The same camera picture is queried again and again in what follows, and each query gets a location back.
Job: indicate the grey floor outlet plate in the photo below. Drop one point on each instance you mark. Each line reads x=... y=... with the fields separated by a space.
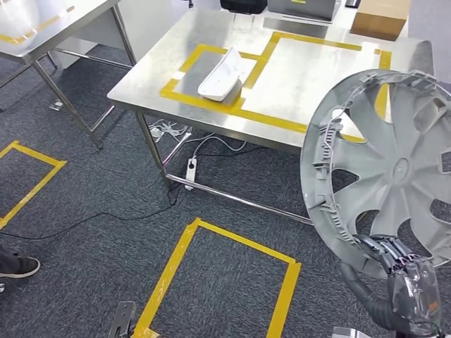
x=56 y=106

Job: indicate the white desk with laptop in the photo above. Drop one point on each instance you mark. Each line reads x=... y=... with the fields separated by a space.
x=344 y=16

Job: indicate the white power strip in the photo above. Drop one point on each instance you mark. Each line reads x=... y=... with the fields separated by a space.
x=191 y=172

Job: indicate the silver plastic wheel hubcap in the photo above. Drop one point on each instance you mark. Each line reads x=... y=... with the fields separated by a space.
x=387 y=177

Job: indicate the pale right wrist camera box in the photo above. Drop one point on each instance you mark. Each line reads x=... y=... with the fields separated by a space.
x=352 y=333

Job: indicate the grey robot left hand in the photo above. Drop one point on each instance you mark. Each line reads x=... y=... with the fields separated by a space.
x=122 y=322

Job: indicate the grey laptop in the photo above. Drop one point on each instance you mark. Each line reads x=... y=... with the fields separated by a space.
x=303 y=9

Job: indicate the black bag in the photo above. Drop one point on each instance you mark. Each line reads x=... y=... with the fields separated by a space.
x=243 y=5

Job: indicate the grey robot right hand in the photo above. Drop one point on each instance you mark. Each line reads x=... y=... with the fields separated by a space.
x=415 y=294

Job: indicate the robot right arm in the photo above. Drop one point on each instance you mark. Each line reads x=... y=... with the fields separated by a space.
x=382 y=315

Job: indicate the large yellow tape rectangle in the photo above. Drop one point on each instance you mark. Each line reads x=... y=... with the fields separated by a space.
x=384 y=60

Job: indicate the small yellow tape rectangle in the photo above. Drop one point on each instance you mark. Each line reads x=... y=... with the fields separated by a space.
x=169 y=91

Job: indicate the white charger adapter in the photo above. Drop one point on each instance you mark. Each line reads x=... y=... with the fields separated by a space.
x=156 y=133

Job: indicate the person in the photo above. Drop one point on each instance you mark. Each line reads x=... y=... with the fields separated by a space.
x=21 y=267

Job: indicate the stainless steel workbench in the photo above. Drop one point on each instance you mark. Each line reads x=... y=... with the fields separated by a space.
x=299 y=84
x=70 y=18

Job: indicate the white plastic car part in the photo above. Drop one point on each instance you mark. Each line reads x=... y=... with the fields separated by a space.
x=218 y=84

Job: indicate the brown cardboard box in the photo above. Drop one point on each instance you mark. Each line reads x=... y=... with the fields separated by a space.
x=380 y=18

